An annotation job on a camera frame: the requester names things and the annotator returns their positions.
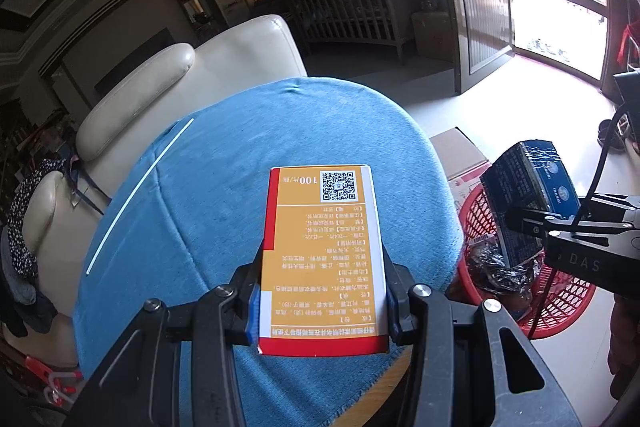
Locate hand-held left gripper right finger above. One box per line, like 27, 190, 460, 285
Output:
382, 244, 583, 427

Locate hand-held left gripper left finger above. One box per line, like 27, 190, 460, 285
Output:
75, 247, 263, 427

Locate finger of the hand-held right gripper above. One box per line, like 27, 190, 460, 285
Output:
575, 193, 640, 214
504, 206, 640, 240

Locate dark blue box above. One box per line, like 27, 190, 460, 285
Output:
480, 139, 583, 270

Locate red plastic mesh basket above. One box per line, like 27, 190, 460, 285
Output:
457, 183, 597, 342

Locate orange medicine box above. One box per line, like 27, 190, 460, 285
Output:
256, 164, 390, 356

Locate black plastic bag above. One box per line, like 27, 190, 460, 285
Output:
465, 242, 543, 303

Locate large flat cardboard box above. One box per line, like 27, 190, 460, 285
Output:
429, 127, 493, 208

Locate blue tablecloth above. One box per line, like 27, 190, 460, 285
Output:
72, 77, 463, 427

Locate white thin strip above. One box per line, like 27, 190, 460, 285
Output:
86, 118, 195, 275

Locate brown slatted door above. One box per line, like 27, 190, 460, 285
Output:
425, 0, 516, 95

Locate small brown cardboard box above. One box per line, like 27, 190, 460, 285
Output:
411, 9, 453, 58

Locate red white plastic object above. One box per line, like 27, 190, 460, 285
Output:
22, 354, 83, 408

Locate dark folded clothes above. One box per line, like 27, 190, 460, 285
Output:
0, 227, 56, 338

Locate floral cloth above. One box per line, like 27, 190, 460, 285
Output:
7, 157, 68, 278

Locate cream leather sofa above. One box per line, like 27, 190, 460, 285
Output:
0, 14, 308, 368

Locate dark wooden shelf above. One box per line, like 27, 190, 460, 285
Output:
0, 107, 71, 168

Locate wooden crib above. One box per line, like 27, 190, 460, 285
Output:
265, 0, 426, 65

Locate black cable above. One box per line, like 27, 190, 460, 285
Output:
527, 104, 633, 340

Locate blue strap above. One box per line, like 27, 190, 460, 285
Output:
65, 154, 113, 215

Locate black wall television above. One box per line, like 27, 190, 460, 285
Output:
95, 29, 176, 98

